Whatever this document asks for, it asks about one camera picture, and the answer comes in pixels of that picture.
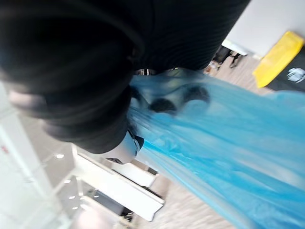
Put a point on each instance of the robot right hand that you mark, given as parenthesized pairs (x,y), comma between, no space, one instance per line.
(78,59)

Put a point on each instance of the blue plastic rubbish bag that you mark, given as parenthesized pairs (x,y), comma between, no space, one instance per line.
(214,155)

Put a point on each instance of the grey yellow-lid pedal trash can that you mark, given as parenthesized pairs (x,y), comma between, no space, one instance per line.
(278,57)

